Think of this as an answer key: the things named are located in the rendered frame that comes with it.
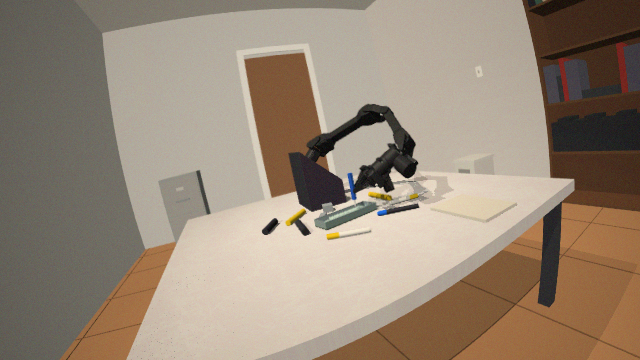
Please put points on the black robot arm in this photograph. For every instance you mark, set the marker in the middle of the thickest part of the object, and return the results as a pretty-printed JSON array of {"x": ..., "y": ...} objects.
[{"x": 368, "y": 115}]

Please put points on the beige flat square pad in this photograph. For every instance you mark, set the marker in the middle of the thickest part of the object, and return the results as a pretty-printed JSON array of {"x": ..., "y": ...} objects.
[{"x": 476, "y": 208}]

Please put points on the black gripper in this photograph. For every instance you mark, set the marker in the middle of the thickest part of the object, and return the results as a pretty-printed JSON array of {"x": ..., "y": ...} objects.
[{"x": 372, "y": 174}]

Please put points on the black cylinder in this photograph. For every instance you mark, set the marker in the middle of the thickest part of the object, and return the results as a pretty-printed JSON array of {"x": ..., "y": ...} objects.
[
  {"x": 270, "y": 226},
  {"x": 302, "y": 228}
]

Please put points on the blue stylus with silver tip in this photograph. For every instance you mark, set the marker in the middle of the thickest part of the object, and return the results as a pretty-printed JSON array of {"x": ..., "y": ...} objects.
[{"x": 352, "y": 186}]

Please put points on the black and blue marker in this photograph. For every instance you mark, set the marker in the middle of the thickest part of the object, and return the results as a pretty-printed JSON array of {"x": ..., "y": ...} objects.
[{"x": 397, "y": 210}]

